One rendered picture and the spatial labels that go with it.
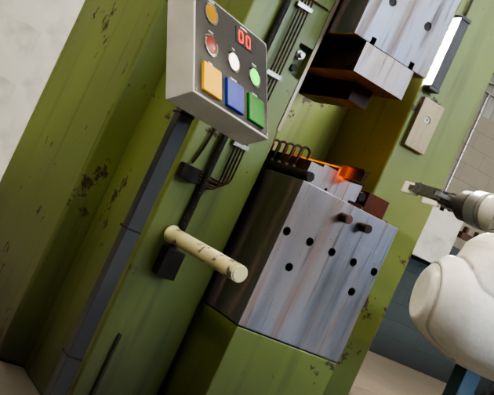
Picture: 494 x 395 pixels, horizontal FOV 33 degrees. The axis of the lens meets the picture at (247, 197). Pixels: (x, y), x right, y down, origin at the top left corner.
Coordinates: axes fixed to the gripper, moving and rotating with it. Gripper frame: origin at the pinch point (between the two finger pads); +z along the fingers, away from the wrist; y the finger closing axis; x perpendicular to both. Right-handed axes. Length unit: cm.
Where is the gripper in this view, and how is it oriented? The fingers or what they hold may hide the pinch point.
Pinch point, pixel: (420, 193)
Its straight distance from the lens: 221.0
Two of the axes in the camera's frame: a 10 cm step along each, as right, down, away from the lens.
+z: -4.5, -1.8, 8.7
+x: 4.2, -9.1, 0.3
